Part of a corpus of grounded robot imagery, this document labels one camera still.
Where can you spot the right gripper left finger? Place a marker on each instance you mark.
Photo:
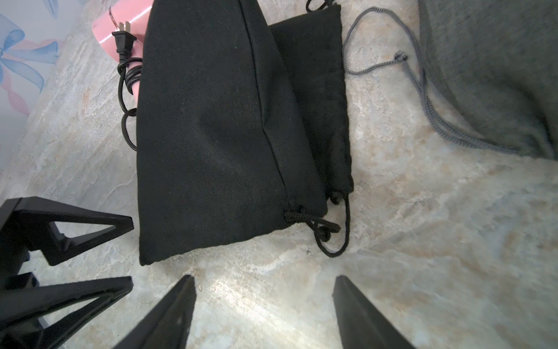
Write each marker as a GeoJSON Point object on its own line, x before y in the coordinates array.
{"type": "Point", "coordinates": [168, 324]}

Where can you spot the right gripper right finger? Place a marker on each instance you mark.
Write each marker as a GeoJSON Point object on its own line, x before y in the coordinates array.
{"type": "Point", "coordinates": [361, 324]}

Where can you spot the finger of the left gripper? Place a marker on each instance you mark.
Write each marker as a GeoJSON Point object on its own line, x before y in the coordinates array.
{"type": "Point", "coordinates": [22, 310]}
{"type": "Point", "coordinates": [59, 231]}

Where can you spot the plain black pouch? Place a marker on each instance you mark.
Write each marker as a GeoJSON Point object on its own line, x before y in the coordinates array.
{"type": "Point", "coordinates": [222, 155]}

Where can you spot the pink hair dryer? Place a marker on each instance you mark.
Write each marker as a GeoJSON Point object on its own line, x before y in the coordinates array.
{"type": "Point", "coordinates": [121, 33]}

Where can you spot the grey drawstring pouch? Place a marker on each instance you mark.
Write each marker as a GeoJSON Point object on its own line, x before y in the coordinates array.
{"type": "Point", "coordinates": [487, 74]}

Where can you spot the black pouch with gold logo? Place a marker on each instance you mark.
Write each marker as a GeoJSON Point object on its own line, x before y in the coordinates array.
{"type": "Point", "coordinates": [311, 48]}

